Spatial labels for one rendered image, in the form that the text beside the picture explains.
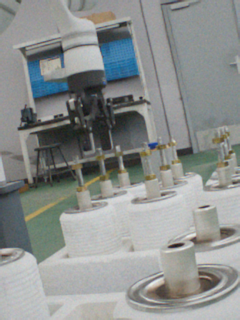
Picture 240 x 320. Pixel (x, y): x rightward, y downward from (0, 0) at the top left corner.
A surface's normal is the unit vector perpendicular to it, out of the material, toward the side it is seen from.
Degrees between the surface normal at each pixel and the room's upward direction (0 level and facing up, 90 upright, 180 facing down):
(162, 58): 90
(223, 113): 90
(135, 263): 90
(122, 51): 90
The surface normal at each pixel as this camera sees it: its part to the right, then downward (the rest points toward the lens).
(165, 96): -0.15, 0.08
